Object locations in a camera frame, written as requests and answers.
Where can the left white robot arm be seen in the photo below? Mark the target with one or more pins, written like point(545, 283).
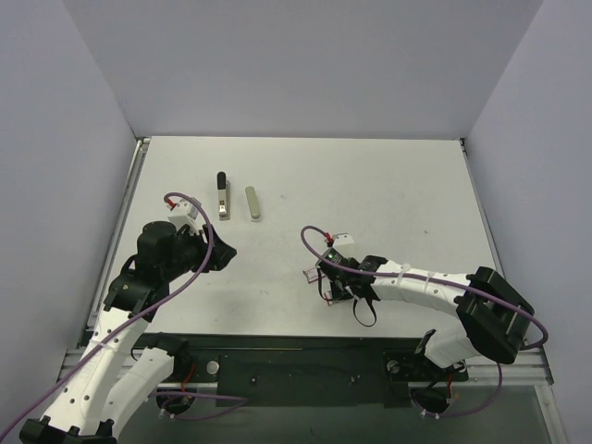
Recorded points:
point(96, 397)

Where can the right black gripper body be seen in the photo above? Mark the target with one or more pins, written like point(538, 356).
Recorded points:
point(335, 281)

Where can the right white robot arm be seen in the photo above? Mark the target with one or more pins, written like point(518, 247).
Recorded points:
point(491, 315)

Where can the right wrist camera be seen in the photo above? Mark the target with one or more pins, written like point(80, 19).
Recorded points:
point(339, 240)

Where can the aluminium frame rail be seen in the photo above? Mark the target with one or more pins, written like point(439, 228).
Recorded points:
point(531, 368)

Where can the red white staple box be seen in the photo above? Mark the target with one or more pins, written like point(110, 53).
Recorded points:
point(312, 274)

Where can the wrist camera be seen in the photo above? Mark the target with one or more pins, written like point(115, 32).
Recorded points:
point(183, 214)
point(339, 240)

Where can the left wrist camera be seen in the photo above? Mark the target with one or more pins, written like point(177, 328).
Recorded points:
point(183, 214)

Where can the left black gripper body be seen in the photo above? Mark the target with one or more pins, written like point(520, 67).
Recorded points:
point(209, 252)

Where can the olive green stapler cover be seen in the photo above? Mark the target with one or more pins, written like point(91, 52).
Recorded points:
point(253, 203)

